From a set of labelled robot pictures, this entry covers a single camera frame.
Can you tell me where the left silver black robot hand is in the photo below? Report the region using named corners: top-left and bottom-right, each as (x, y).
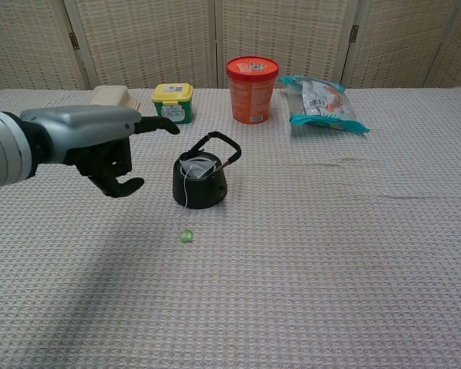
top-left (19, 104), bottom-right (181, 199)

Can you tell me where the pyramid tea bag green tag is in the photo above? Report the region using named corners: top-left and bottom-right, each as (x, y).
top-left (175, 155), bottom-right (218, 244)

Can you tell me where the teal snack bag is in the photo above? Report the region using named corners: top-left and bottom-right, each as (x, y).
top-left (278, 75), bottom-right (371, 135)

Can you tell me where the cream plastic food container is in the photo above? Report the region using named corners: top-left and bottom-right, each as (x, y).
top-left (90, 85), bottom-right (142, 111)

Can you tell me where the green tub yellow lid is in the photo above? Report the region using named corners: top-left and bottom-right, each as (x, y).
top-left (151, 81), bottom-right (194, 125)

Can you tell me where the woven folding screen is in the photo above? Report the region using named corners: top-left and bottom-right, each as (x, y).
top-left (0, 0), bottom-right (461, 93)

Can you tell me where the orange cup red lid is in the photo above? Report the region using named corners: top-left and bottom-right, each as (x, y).
top-left (225, 55), bottom-right (280, 125)

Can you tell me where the white waffle tablecloth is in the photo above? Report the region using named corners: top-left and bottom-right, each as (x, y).
top-left (0, 81), bottom-right (461, 369)

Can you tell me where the black teapot with handle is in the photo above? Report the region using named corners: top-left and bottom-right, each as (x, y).
top-left (172, 131), bottom-right (242, 210)

